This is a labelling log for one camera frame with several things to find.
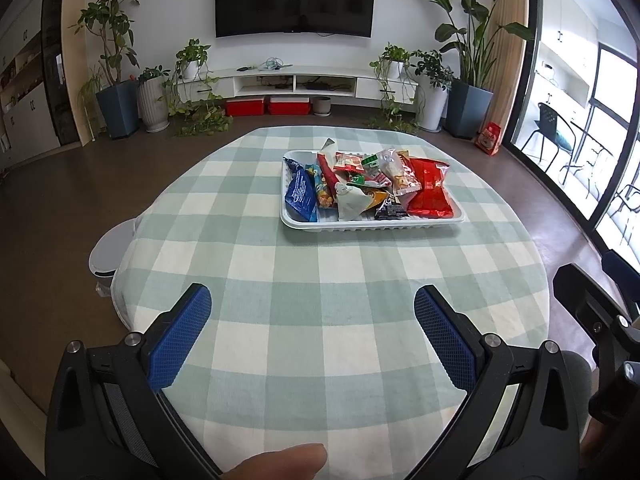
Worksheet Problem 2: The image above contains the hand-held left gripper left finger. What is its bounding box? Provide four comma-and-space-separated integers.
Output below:
45, 283, 223, 480

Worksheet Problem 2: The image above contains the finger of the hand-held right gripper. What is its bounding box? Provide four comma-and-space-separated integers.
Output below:
554, 263, 632, 346
601, 251, 640, 303

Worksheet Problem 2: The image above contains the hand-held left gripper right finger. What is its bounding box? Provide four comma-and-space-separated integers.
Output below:
404, 285, 583, 480

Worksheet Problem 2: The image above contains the black snack packet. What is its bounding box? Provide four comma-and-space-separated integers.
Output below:
374, 195, 410, 221

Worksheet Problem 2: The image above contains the white plastic tray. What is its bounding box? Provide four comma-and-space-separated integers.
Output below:
280, 149, 467, 233

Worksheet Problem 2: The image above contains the red snack bag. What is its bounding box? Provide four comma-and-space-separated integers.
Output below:
406, 156, 455, 219

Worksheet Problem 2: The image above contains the orange snack packet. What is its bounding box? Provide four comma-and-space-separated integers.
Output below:
357, 186, 393, 211

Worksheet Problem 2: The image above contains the long white pink snack packet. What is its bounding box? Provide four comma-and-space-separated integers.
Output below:
376, 147, 423, 197

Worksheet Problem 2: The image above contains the white triangular snack packet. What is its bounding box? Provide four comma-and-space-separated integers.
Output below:
336, 182, 375, 222

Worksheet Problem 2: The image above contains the panda cartoon snack packet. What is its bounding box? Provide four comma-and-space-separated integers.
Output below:
305, 162, 337, 209

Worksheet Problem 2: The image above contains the green snack packet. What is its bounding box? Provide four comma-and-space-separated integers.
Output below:
350, 155, 385, 186

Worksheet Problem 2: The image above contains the blue snack packet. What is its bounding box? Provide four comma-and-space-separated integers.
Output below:
284, 158, 320, 223

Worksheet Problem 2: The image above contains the white red snack packet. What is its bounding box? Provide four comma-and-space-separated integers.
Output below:
332, 151, 367, 173

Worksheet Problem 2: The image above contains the person's right hand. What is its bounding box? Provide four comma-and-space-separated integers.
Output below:
582, 420, 607, 457

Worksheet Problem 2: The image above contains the person's left hand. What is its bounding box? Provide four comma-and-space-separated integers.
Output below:
220, 442, 328, 480

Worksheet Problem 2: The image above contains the black metal balcony armchair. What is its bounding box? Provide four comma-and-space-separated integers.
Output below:
607, 182, 640, 246

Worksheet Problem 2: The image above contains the white round stool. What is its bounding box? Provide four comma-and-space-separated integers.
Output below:
89, 217, 137, 296

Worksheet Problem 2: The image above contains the green white checkered tablecloth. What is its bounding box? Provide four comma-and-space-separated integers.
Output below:
111, 126, 551, 476

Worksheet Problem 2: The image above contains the balcony glass table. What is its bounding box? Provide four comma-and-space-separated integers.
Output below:
565, 120, 616, 196

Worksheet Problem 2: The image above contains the black balcony chair teal cushion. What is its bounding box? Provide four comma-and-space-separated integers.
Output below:
520, 102, 576, 171

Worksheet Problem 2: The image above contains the red gift bag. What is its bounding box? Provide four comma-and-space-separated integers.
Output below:
475, 121, 502, 157

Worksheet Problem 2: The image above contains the large-leaf plant blue pot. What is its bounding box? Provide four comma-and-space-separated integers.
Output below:
409, 0, 536, 140

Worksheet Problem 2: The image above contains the black framed sliding glass door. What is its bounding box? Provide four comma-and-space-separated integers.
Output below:
502, 0, 640, 261

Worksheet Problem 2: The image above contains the bushy plant tall white pot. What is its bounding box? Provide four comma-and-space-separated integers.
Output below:
410, 50, 453, 133

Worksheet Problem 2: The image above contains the small plant ribbed white pot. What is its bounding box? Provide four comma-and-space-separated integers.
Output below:
136, 65, 171, 133

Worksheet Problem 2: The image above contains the tall tree plant grey pot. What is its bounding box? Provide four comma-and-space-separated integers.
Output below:
70, 0, 141, 140

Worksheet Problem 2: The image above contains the beige curtain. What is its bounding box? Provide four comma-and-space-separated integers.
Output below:
487, 0, 530, 133

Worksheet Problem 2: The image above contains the red storage box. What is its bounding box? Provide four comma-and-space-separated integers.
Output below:
225, 98, 265, 117
267, 96, 311, 115

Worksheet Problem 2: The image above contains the white television cabinet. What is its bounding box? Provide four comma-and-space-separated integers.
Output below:
175, 65, 418, 101

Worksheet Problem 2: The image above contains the trailing vine plant white pot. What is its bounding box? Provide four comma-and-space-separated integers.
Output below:
165, 38, 233, 137
369, 42, 420, 133

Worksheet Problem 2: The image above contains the white wall cupboard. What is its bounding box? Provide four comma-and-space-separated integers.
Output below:
0, 0, 83, 171

